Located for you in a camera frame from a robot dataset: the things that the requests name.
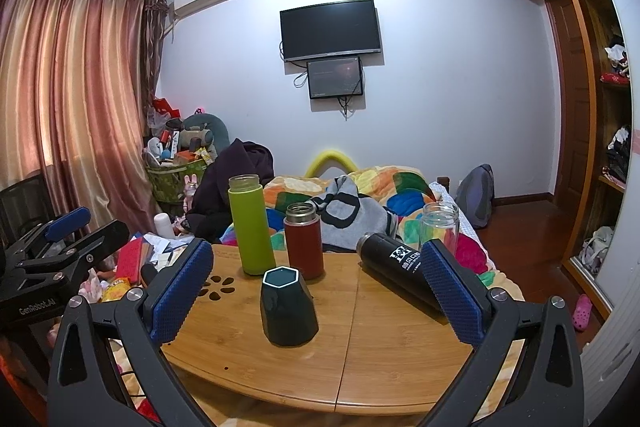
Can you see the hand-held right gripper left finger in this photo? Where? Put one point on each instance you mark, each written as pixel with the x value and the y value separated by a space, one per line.
pixel 175 297

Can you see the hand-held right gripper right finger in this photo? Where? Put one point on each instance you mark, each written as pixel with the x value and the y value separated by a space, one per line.
pixel 457 302

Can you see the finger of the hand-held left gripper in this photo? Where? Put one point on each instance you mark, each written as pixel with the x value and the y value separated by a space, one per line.
pixel 102 237
pixel 67 223

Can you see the dark green hexagonal cup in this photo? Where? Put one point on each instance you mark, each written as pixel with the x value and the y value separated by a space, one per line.
pixel 287 312

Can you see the red box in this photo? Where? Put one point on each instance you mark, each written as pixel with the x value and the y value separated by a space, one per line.
pixel 129 261

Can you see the black mesh chair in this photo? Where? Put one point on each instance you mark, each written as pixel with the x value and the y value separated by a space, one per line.
pixel 27 202

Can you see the yellow snack packet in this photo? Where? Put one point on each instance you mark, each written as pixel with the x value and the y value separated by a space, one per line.
pixel 117 289

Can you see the small white bottle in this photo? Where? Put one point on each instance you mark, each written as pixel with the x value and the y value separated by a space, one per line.
pixel 162 226

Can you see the clear glass jar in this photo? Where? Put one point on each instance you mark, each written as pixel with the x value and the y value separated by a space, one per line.
pixel 440 227

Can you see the black bottle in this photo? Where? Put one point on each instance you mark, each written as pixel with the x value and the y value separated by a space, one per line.
pixel 387 259

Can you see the green basket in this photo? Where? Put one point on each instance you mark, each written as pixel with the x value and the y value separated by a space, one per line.
pixel 172 182

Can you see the pink bunny toy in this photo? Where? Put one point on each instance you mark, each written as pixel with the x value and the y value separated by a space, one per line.
pixel 190 192

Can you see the green bottle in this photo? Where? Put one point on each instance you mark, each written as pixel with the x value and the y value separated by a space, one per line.
pixel 252 232

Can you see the grey backpack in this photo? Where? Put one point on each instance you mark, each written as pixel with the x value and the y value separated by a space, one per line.
pixel 475 197

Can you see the colourful patchwork blanket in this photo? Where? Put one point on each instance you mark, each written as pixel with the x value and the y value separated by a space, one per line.
pixel 400 194

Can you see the pink clog shoe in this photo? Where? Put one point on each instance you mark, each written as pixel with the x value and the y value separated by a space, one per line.
pixel 581 312

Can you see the pink curtain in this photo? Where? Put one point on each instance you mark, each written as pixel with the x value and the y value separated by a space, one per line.
pixel 70 97

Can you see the red bottle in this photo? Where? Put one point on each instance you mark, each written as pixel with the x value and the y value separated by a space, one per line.
pixel 305 247

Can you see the dark hooded jacket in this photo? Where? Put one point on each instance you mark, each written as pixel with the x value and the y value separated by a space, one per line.
pixel 235 167

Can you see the grey and black cloth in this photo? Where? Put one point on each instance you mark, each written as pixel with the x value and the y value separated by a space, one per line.
pixel 345 212

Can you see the red bag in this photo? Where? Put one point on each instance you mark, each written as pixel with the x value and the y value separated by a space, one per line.
pixel 165 107

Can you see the grey plush toy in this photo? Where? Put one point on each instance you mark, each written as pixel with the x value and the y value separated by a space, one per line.
pixel 200 129

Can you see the light grey bag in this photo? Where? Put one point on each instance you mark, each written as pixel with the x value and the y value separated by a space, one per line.
pixel 597 249

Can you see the yellow foam tube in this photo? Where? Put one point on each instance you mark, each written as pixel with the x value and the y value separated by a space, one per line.
pixel 327 155

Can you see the brown curtain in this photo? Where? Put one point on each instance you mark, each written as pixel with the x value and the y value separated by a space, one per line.
pixel 155 37

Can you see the wooden wardrobe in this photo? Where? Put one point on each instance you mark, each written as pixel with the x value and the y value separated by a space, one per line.
pixel 575 107

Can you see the small black monitor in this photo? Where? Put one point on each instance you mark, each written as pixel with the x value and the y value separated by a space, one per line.
pixel 334 78

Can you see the black wall television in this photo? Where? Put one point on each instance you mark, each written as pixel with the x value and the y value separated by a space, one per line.
pixel 330 29

